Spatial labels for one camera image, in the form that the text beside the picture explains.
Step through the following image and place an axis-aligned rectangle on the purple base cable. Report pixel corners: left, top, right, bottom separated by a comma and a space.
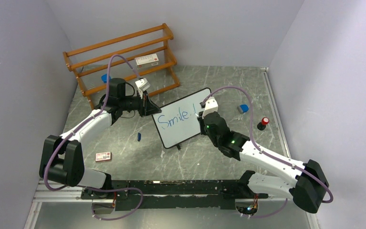
86, 188, 144, 221

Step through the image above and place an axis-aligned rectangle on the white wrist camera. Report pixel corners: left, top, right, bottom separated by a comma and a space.
200, 96, 218, 119
135, 78, 150, 99

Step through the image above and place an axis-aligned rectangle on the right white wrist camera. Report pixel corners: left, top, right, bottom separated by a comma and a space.
200, 96, 218, 119

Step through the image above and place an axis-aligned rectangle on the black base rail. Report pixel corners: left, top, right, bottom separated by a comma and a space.
81, 179, 268, 211

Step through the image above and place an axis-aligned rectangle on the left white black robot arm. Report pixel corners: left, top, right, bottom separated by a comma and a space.
39, 78, 161, 198

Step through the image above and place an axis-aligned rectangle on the red black bottle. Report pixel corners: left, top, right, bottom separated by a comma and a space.
257, 117, 270, 131

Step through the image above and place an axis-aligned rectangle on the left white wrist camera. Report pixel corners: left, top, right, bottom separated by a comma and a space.
135, 78, 150, 99

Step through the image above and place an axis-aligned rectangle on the orange wooden shelf rack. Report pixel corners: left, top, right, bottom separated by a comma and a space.
62, 23, 181, 108

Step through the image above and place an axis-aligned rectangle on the blue grey whiteboard eraser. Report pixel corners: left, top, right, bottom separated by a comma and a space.
237, 104, 249, 114

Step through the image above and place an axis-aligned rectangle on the white whiteboard black frame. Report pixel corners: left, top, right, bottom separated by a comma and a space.
152, 87, 211, 149

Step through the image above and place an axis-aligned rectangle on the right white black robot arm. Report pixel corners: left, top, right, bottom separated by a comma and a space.
197, 112, 330, 214

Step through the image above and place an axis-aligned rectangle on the blue cube on shelf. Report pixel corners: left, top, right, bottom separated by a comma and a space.
101, 74, 111, 83

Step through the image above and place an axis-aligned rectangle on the white red box on shelf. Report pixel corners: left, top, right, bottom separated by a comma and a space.
135, 53, 159, 69

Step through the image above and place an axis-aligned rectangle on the red white box on table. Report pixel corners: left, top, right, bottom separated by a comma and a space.
95, 152, 112, 162

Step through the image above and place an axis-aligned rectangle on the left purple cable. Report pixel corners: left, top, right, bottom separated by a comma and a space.
43, 54, 143, 192

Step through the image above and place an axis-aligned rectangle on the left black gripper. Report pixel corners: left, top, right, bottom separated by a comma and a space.
119, 89, 161, 117

